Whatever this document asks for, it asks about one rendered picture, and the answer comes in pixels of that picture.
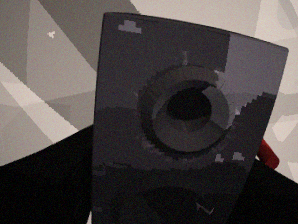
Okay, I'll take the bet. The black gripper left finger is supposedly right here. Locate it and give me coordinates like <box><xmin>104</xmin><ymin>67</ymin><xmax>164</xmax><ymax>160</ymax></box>
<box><xmin>0</xmin><ymin>125</ymin><xmax>93</xmax><ymax>224</ymax></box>

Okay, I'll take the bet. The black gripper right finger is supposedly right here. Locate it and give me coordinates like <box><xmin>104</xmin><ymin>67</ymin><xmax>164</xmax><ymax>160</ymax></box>
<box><xmin>226</xmin><ymin>159</ymin><xmax>298</xmax><ymax>224</ymax></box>

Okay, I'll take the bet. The dark red peg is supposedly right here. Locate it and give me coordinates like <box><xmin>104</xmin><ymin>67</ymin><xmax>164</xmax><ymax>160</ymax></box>
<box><xmin>255</xmin><ymin>140</ymin><xmax>279</xmax><ymax>169</ymax></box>

